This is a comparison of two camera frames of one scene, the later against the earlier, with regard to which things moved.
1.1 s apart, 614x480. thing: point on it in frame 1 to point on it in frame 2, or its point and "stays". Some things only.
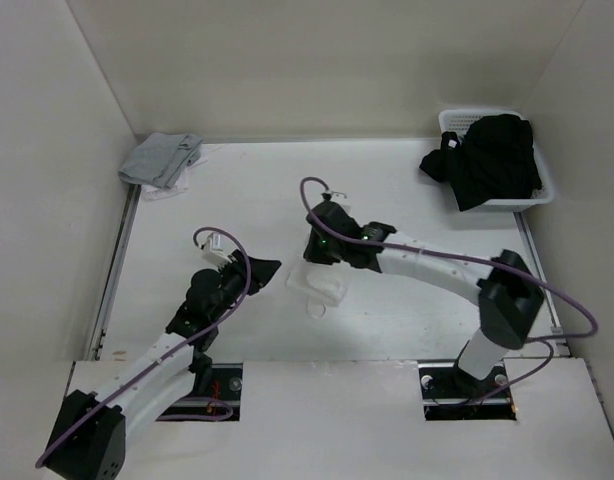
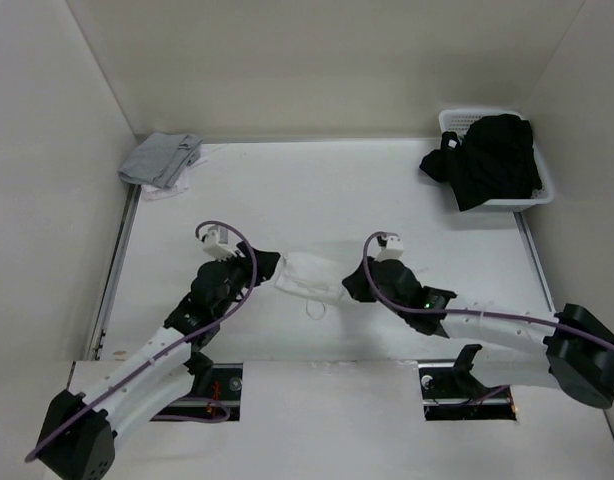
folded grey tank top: [161, 159] stays
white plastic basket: [458, 120] stays
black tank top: [493, 160] stays
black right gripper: [314, 254] to [356, 282]
